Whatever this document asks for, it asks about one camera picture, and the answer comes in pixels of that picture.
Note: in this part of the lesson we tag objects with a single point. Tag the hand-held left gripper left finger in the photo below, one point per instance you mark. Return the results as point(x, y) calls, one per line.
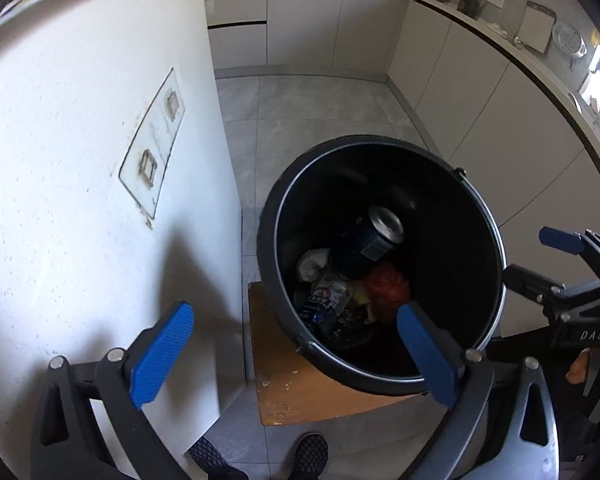
point(162, 355)

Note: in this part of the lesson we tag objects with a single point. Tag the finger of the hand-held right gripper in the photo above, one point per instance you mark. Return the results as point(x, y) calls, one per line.
point(530, 282)
point(560, 240)

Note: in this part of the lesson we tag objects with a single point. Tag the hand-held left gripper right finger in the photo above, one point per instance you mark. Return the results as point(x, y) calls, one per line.
point(427, 355)

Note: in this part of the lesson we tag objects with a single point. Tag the red plastic bag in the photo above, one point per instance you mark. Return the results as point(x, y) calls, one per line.
point(387, 285)

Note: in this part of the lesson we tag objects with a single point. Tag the black bucket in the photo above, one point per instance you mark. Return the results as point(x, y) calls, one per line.
point(455, 210)

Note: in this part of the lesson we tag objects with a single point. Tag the blue soda can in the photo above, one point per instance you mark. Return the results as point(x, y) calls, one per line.
point(365, 242)

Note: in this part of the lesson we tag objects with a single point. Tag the white plastic bag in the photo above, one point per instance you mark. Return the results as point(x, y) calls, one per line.
point(312, 262)

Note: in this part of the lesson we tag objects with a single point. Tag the person's right hand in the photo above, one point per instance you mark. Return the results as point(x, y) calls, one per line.
point(579, 367)

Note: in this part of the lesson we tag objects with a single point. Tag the person's left shoe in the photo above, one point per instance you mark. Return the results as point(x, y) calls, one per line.
point(215, 457)

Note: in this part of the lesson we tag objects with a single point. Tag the round white strainer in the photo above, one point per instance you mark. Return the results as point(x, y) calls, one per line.
point(570, 39)

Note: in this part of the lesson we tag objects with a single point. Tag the white table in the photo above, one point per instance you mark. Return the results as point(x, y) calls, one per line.
point(80, 160)

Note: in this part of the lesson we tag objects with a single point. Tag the white cutting board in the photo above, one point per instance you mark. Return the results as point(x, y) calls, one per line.
point(536, 27)

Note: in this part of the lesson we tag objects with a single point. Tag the grey lower cabinets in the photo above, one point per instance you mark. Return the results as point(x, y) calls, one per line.
point(430, 60)

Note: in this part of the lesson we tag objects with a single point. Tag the dark utensil holder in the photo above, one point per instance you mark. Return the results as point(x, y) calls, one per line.
point(471, 6)

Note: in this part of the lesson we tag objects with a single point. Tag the white wall socket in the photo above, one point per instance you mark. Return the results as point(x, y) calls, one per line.
point(495, 1)

